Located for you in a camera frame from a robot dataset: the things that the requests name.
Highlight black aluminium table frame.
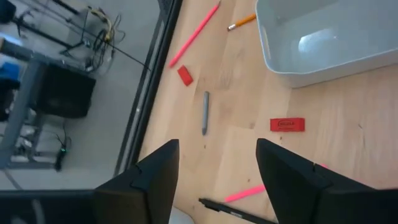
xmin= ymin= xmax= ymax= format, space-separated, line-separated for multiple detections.
xmin=113 ymin=0 xmax=184 ymax=191

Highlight black adapter with green light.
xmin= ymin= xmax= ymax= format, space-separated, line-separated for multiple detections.
xmin=54 ymin=146 xmax=70 ymax=172

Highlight orange pencil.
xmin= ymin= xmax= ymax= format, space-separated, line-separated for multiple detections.
xmin=226 ymin=13 xmax=257 ymax=32

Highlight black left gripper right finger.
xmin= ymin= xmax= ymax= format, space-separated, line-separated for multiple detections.
xmin=256 ymin=138 xmax=398 ymax=224

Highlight black pen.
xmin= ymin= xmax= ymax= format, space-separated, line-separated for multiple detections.
xmin=198 ymin=198 xmax=277 ymax=224

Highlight grey metal desk frame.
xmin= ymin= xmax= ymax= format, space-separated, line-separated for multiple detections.
xmin=0 ymin=37 xmax=44 ymax=170

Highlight yellow cable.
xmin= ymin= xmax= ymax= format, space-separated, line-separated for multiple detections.
xmin=88 ymin=6 xmax=113 ymax=43

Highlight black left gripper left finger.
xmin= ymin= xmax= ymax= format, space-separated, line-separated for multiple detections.
xmin=93 ymin=139 xmax=180 ymax=224

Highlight grey crayon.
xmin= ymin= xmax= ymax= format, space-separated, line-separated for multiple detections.
xmin=201 ymin=91 xmax=210 ymax=136

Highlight black floor cables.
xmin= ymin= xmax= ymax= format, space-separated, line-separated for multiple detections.
xmin=82 ymin=4 xmax=127 ymax=73

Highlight red eraser with black logo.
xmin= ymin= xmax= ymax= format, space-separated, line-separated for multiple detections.
xmin=269 ymin=117 xmax=306 ymax=133

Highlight pink pencil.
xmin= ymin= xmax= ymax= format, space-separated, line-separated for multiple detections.
xmin=223 ymin=163 xmax=329 ymax=203
xmin=169 ymin=0 xmax=222 ymax=68

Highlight plain red eraser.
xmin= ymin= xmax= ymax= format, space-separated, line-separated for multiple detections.
xmin=177 ymin=64 xmax=194 ymax=87

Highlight grey plastic bin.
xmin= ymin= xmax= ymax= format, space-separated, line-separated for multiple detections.
xmin=254 ymin=0 xmax=398 ymax=88

